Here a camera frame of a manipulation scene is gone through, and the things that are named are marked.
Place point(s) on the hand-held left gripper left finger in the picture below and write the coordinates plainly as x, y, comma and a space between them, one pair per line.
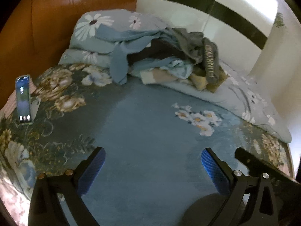
91, 171

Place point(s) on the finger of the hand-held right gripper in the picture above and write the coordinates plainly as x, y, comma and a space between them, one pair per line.
249, 160

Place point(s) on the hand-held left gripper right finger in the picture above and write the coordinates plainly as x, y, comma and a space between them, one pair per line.
212, 171

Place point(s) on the grey knit sweater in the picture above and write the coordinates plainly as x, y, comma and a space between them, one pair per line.
185, 42

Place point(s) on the light blue floral quilt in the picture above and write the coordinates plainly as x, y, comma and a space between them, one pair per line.
235, 103

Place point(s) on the blue floral bedsheet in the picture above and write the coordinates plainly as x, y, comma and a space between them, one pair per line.
141, 122

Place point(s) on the white card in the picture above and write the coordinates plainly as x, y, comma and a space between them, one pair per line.
35, 107

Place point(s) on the olive brown cloth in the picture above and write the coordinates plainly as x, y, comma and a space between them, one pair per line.
218, 80

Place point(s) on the tan fleece cloth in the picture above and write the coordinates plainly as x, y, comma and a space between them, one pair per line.
197, 80

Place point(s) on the smartphone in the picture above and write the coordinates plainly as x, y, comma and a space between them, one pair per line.
23, 98

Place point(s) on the pink striped cloth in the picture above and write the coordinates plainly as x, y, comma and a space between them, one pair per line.
9, 108

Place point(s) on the dark grey garment with lettered band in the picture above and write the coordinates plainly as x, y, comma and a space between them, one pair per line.
210, 58

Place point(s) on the light blue cloth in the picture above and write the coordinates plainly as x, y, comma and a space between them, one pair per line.
178, 68

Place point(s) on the blue garment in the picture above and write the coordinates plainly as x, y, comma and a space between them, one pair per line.
120, 63

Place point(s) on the beige patchwork cloth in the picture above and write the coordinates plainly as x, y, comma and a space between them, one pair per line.
152, 76

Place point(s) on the blue floral pillow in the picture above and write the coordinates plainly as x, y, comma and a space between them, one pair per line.
105, 26
80, 56

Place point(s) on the orange leather headboard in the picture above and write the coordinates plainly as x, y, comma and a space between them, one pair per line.
47, 28

